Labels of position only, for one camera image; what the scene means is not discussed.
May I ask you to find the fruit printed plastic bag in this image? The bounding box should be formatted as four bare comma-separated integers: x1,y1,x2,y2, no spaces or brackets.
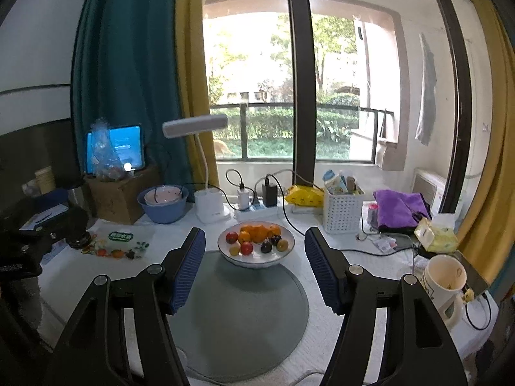
86,225,155,260

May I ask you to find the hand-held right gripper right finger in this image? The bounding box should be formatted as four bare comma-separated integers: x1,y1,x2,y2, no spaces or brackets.
304,227,469,386

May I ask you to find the pink bowl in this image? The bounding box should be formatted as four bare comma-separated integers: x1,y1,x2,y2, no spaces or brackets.
144,186,183,206

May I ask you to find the white ceramic mug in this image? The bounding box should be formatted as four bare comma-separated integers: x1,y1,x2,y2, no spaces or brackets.
424,254,468,318

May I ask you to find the yellow curtain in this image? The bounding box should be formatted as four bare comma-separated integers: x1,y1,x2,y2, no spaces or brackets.
175,0,220,188
454,0,515,278

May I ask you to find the purple cloth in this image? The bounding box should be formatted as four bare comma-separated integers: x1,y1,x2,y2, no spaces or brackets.
373,190,432,230

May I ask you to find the white perforated basket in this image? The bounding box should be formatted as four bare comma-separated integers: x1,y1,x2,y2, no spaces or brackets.
323,188,365,234

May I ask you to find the yellow plastic bag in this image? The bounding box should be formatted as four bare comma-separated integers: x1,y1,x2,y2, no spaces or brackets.
285,184,324,207

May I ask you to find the white outdoor unit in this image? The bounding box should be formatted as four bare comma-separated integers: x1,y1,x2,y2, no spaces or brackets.
412,168,447,212

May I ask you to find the yellow tissue packet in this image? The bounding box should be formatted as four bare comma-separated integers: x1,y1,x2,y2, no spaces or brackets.
414,217,459,253

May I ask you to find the blue plastic basin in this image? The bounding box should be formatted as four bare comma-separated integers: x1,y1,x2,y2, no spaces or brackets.
137,186,190,225

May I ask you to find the blue white packet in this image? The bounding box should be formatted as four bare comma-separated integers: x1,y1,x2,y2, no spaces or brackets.
324,170,349,196

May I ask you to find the dark window frame post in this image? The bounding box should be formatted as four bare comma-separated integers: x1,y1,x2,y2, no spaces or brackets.
284,0,318,188

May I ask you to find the white desk lamp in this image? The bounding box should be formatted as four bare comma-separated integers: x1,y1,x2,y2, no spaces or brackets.
162,115,232,225

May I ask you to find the long black cable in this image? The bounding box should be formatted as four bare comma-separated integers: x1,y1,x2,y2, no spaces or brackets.
282,199,417,255

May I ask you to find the white power strip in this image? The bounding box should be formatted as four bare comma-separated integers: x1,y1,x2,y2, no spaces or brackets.
231,203,282,215

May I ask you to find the white plate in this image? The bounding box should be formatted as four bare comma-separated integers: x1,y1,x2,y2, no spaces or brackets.
217,222,295,270

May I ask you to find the balcony railing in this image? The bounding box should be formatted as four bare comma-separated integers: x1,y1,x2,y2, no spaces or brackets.
209,104,395,161

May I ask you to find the black charger cable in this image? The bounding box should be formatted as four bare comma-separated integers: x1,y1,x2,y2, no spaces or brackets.
224,169,245,188

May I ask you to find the cardboard box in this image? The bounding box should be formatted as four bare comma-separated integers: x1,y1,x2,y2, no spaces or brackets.
86,165,162,226

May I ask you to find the clear plastic packet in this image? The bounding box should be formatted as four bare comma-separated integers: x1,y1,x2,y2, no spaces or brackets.
361,201,381,236

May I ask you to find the grey round mat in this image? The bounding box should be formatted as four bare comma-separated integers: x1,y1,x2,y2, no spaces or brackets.
169,249,310,381

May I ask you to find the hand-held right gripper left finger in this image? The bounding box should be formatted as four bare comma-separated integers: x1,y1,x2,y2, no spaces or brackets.
44,227,207,386

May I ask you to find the teal curtain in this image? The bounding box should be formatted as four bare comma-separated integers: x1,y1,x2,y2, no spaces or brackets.
71,0,192,186

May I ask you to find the white cable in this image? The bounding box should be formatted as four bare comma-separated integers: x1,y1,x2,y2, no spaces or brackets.
267,169,326,189

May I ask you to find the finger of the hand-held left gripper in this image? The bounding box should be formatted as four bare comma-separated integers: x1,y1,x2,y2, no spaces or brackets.
20,207,91,252

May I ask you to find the clear crumpled plastic bag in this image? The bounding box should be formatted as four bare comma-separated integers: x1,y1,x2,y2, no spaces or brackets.
89,117,125,181

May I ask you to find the tablet with blue screen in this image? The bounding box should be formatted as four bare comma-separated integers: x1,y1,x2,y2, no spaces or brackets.
86,124,145,175

